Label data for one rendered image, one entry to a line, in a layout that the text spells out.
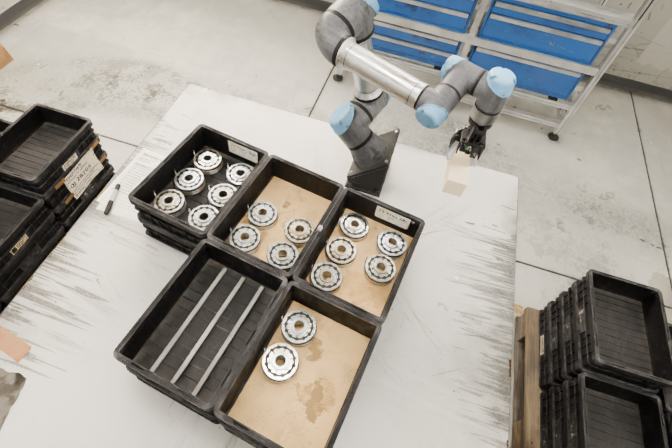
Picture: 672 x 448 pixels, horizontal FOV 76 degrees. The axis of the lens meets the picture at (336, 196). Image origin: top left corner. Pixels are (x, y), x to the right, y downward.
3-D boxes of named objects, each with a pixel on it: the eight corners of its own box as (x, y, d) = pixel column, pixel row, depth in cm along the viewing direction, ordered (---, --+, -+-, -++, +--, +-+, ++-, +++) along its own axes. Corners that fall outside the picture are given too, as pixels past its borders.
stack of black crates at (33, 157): (72, 164, 239) (35, 102, 203) (121, 179, 236) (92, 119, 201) (20, 220, 215) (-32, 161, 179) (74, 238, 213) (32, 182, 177)
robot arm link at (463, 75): (432, 74, 115) (468, 94, 112) (455, 46, 118) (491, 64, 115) (429, 91, 123) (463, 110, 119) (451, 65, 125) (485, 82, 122)
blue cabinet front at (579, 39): (462, 71, 299) (494, -7, 254) (566, 99, 292) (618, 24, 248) (462, 74, 297) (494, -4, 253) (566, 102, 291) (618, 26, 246)
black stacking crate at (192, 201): (205, 145, 170) (201, 124, 161) (270, 174, 165) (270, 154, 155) (135, 218, 147) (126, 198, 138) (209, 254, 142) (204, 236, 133)
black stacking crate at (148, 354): (209, 256, 141) (204, 238, 132) (288, 295, 136) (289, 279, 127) (124, 367, 119) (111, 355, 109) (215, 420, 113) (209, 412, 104)
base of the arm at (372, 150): (361, 147, 182) (348, 130, 177) (391, 136, 173) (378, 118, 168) (352, 172, 173) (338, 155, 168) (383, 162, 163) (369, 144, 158)
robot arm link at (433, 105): (295, 30, 122) (441, 117, 108) (319, 5, 125) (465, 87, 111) (301, 57, 133) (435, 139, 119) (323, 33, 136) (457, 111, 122)
